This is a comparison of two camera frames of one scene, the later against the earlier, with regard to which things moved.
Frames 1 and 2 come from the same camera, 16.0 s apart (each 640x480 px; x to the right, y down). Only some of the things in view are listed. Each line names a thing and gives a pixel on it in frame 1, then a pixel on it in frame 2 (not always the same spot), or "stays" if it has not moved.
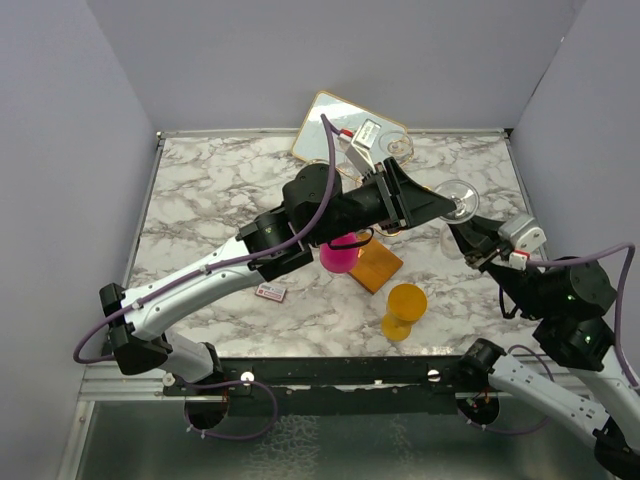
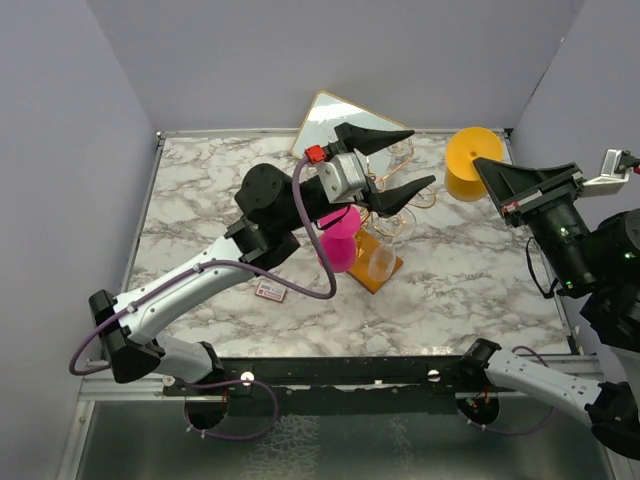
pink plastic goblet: (340, 260) stays
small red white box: (271, 292) stays
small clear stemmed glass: (467, 200) → (382, 259)
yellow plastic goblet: (406, 304) → (463, 147)
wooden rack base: (376, 266) stays
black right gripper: (478, 239) → (514, 185)
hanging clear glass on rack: (396, 143) stays
